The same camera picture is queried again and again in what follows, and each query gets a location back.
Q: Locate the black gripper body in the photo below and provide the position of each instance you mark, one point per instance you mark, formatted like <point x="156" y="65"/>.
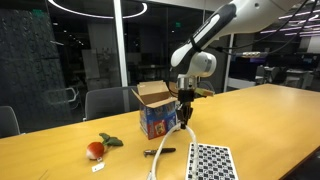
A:
<point x="185" y="100"/>

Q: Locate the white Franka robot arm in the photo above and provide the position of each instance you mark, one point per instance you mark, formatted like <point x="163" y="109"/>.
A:
<point x="233" y="20"/>

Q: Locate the blue printed cardboard box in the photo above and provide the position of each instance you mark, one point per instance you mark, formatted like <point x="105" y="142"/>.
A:
<point x="156" y="123"/>

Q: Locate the black white checkerboard calibration board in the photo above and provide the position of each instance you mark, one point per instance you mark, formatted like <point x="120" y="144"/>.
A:
<point x="213" y="163"/>

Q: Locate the grey office chair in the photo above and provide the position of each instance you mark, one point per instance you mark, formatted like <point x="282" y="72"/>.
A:
<point x="110" y="101"/>
<point x="8" y="121"/>

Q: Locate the white vertical pillar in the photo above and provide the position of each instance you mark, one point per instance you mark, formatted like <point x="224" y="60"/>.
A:
<point x="120" y="43"/>

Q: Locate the red radish toy green leaves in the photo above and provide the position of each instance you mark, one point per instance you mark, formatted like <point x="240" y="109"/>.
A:
<point x="96" y="150"/>

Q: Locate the small white paper tag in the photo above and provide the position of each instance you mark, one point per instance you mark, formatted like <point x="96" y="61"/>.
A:
<point x="98" y="167"/>

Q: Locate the thin white window post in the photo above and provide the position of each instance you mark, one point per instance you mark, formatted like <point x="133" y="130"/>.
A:
<point x="228" y="63"/>

